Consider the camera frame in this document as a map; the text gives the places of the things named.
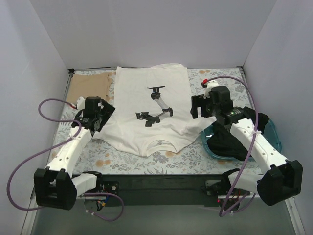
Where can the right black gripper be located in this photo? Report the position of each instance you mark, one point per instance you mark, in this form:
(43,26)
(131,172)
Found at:
(198,107)

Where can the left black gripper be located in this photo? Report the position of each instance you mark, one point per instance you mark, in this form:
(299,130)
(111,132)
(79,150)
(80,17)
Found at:
(105,112)

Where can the white printed t-shirt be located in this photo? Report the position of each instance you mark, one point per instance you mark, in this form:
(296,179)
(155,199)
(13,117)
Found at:
(152,111)

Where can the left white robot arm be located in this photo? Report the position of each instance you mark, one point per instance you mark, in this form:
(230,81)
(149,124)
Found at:
(55,185)

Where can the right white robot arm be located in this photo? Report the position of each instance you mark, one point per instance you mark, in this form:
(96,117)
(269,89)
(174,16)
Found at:
(280,179)

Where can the folded tan t-shirt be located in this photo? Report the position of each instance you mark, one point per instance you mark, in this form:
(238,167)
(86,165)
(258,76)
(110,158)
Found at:
(90,85)

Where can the black t-shirt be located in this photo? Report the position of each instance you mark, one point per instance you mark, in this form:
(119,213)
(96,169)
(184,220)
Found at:
(223,144)

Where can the teal plastic basket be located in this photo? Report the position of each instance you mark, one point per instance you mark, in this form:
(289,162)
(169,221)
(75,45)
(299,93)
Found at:
(270,135)

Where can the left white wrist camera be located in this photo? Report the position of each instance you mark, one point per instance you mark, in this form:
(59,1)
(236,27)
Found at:
(80,104)

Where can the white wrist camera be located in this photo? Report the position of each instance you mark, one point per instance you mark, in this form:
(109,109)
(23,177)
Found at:
(208,85)
(80,104)

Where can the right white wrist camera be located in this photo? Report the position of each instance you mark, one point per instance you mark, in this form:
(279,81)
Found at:
(208,85)

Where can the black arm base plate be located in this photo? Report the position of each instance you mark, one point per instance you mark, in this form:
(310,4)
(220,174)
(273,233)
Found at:
(158,190)

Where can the aluminium frame rail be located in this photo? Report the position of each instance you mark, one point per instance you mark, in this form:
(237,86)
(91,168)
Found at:
(165,214)

